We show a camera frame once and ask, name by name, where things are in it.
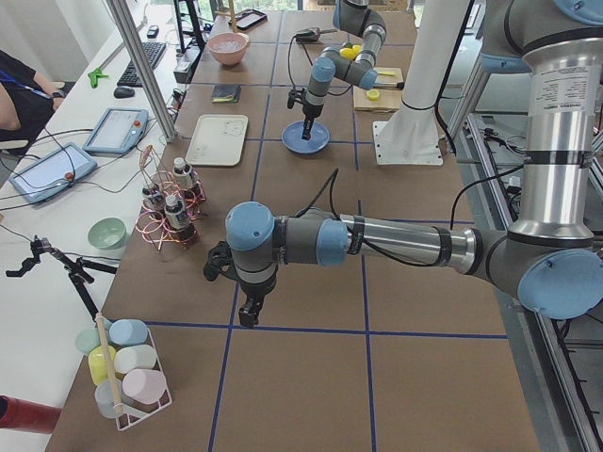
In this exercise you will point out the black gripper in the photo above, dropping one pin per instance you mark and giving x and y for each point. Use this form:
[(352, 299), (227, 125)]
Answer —
[(310, 111), (254, 292)]

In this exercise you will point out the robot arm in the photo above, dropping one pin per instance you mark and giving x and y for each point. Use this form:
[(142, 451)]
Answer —
[(544, 259), (353, 65)]

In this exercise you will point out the lemon half slice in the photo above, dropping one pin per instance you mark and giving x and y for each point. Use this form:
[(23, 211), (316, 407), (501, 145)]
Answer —
[(373, 95)]

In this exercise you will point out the wooden cutting board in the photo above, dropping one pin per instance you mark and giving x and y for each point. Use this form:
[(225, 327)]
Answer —
[(390, 99)]

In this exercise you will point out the grey cloth with sponge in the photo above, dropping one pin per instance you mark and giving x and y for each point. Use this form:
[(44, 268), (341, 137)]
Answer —
[(225, 94)]

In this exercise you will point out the cream bear tray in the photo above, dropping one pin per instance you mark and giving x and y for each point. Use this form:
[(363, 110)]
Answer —
[(217, 140)]

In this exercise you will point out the metal scoop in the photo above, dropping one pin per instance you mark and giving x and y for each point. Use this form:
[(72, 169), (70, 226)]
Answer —
[(312, 34)]

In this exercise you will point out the metal cylinder tool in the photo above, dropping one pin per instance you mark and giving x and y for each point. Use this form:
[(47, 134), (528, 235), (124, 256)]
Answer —
[(389, 85)]

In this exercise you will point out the dark drink bottle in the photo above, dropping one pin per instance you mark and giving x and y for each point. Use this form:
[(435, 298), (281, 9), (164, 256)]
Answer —
[(154, 201), (183, 176), (178, 218)]

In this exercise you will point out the pink bowl with ice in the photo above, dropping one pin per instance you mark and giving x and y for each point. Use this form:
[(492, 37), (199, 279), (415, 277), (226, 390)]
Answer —
[(228, 48)]

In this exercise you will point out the dark tray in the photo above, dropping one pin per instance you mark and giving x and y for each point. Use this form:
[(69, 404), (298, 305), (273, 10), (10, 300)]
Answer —
[(249, 18)]

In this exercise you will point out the blue cup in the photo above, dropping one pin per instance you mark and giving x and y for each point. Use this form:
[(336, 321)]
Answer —
[(128, 332)]

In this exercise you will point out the pink cup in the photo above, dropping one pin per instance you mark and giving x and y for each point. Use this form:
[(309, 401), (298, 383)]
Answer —
[(144, 385)]

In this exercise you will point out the green bowl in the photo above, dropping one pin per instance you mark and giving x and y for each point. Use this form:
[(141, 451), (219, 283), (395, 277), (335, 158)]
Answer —
[(107, 234)]

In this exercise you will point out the yellow cup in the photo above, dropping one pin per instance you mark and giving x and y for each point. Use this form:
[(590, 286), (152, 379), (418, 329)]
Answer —
[(97, 366)]

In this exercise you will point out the blue teach pendant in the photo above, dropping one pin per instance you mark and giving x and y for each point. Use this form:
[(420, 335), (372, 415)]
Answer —
[(118, 131), (55, 172)]

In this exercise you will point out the black computer mouse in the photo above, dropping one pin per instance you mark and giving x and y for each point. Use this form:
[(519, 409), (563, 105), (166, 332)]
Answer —
[(124, 92)]

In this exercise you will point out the green clamp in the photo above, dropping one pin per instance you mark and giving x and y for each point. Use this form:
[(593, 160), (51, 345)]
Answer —
[(95, 76)]

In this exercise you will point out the red bottle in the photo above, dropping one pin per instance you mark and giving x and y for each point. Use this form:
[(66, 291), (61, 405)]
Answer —
[(28, 416)]

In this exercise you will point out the person in black shirt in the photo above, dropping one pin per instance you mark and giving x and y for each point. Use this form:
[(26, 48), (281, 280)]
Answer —
[(28, 101)]

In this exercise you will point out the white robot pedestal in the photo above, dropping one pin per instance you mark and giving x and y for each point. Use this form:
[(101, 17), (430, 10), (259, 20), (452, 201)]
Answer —
[(410, 137)]

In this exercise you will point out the copper wire bottle rack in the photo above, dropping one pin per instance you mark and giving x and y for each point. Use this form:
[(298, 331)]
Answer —
[(158, 231)]

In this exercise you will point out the aluminium frame post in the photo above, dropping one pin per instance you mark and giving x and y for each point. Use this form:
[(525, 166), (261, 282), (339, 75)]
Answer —
[(130, 37)]

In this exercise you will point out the white wire cup rack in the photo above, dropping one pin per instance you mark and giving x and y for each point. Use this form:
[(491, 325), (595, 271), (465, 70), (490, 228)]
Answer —
[(111, 401)]

